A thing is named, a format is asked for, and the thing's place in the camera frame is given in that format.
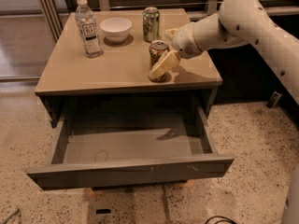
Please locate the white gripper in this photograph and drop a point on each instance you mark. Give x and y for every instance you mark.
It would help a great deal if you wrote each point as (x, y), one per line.
(184, 40)

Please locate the orange soda can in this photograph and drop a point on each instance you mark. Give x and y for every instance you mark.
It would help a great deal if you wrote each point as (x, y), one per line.
(156, 49)

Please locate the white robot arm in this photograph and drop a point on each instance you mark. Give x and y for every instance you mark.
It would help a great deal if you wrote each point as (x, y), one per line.
(238, 22)

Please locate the green soda can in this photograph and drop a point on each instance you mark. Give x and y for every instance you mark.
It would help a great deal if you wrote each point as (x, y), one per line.
(151, 16)

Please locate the open grey top drawer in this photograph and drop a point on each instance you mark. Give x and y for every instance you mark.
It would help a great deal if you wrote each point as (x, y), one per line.
(98, 148)

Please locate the white ceramic bowl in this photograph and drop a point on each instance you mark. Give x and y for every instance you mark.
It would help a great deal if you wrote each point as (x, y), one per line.
(116, 30)

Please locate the clear plastic water bottle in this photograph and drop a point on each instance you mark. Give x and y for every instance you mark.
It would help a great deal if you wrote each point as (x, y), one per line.
(87, 26)

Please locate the small dark floor object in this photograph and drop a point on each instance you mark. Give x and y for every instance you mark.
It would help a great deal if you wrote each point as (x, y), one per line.
(274, 99)

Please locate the grey rod on floor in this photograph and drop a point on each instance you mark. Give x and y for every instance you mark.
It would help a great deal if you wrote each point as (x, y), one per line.
(6, 219)

